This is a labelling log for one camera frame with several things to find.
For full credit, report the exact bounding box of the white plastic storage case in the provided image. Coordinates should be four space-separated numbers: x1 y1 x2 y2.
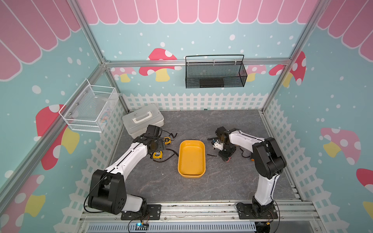
122 103 164 139

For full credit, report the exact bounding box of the yellow tape measure front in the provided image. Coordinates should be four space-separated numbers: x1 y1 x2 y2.
151 149 179 163

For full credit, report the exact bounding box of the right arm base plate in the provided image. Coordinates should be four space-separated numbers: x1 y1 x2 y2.
236 202 278 221

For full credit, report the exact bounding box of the black wire mesh basket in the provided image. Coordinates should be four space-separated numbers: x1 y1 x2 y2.
185 54 248 88

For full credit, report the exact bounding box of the grey slotted cable duct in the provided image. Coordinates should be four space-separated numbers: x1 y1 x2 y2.
86 221 257 233

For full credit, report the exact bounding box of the white wire mesh basket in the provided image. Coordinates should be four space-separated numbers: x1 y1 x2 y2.
59 79 119 133

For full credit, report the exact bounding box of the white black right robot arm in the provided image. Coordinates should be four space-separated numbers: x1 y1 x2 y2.
211 127 287 216

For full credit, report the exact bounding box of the yellow plastic tray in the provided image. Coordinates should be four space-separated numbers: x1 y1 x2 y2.
178 140 206 179

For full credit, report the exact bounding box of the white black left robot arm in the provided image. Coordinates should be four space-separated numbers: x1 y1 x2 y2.
84 125 165 217

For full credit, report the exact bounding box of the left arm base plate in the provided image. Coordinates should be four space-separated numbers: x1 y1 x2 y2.
120 204 162 220

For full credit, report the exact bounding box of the green circuit board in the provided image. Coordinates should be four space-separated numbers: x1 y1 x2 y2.
135 222 149 231

